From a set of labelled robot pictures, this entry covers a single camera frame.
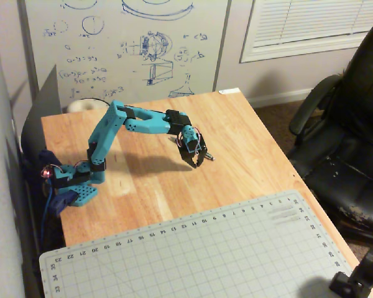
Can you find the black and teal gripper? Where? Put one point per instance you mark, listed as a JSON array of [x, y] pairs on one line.
[[193, 156]]

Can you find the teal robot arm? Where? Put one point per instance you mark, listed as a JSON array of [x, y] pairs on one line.
[[105, 130]]

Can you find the blue and silver pen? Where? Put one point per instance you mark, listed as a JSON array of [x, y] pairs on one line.
[[210, 156]]

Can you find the white tape label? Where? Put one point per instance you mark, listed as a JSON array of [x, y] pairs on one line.
[[229, 91]]

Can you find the grey gridded cutting mat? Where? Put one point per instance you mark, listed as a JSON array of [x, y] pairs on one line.
[[189, 254]]

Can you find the white baseboard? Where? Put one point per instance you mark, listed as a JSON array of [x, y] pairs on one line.
[[279, 97]]

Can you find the white tape roll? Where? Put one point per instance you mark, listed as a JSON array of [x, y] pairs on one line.
[[84, 105]]

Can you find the whiteboard with blue drawings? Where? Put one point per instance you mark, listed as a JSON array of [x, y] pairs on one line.
[[127, 46]]

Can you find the dark grey board panel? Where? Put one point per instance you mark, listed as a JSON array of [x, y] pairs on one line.
[[40, 108]]

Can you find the black leather office chair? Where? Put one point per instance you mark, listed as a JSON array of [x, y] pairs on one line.
[[354, 130]]

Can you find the white window blinds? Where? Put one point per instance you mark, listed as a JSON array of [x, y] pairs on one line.
[[311, 25]]

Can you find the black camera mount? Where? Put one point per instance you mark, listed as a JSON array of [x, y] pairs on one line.
[[357, 273]]

